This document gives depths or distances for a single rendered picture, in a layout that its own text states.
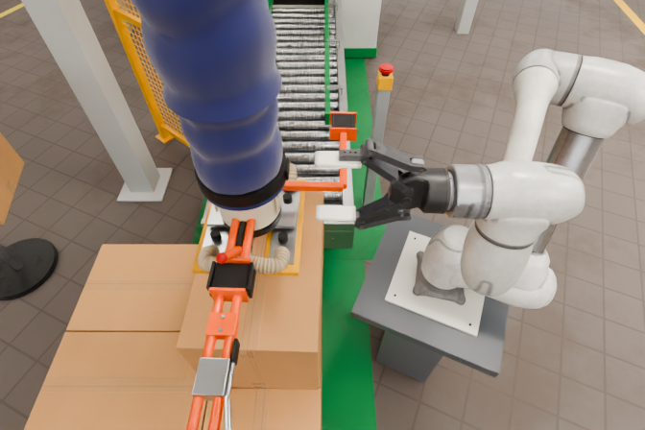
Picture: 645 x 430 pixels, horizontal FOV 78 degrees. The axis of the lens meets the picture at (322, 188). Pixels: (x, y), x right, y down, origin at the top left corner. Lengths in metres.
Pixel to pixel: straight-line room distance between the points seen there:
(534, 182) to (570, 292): 2.05
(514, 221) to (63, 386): 1.60
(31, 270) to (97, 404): 1.31
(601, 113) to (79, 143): 3.27
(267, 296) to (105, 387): 0.74
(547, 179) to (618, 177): 2.81
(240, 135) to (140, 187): 2.14
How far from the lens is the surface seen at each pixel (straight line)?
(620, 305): 2.81
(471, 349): 1.48
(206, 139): 0.84
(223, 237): 1.17
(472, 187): 0.65
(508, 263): 0.76
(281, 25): 3.37
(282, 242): 1.12
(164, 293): 1.83
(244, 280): 0.95
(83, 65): 2.36
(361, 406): 2.13
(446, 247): 1.31
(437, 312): 1.49
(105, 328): 1.85
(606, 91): 1.18
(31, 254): 2.95
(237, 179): 0.89
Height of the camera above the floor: 2.08
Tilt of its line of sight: 49 degrees down
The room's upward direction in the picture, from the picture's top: straight up
